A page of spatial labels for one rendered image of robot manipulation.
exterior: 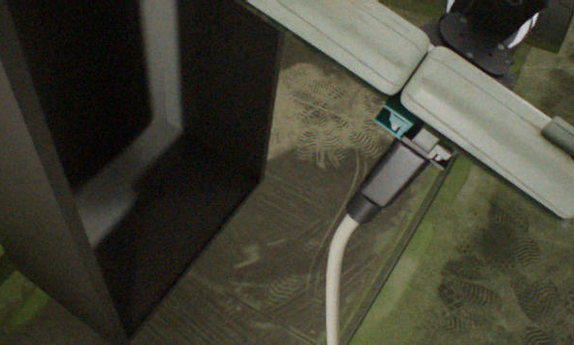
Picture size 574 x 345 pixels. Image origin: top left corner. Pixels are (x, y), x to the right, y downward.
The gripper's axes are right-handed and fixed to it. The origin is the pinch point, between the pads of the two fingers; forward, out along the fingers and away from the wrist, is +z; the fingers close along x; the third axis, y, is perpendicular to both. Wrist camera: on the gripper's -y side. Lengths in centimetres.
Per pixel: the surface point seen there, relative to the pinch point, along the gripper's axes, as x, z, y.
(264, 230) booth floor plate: 8, -62, 146
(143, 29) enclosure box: 58, -47, 73
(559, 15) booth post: -43, -212, 102
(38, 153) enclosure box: 32.5, 8.8, 30.7
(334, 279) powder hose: -4.2, -0.1, 28.5
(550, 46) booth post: -50, -213, 117
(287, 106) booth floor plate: 31, -120, 155
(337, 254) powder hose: -2.4, -0.6, 24.3
